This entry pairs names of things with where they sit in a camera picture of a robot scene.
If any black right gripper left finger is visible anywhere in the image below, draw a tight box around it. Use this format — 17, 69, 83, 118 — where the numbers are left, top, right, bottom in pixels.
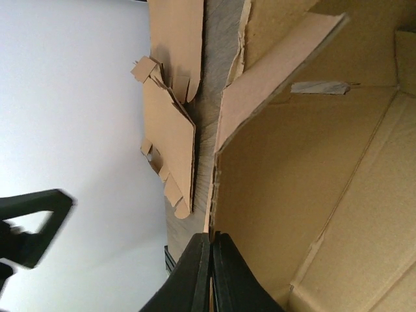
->
141, 233, 211, 312

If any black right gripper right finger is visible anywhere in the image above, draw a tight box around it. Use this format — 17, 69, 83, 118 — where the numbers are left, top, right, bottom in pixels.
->
212, 231, 283, 312

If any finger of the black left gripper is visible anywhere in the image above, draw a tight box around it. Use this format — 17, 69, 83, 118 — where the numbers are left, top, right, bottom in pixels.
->
1, 189, 75, 268

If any cardboard box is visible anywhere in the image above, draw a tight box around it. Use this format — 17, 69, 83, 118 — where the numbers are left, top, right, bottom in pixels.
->
209, 1, 415, 311

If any flat cardboard blank stack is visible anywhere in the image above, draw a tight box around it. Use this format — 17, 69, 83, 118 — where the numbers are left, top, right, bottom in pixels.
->
148, 0, 204, 104

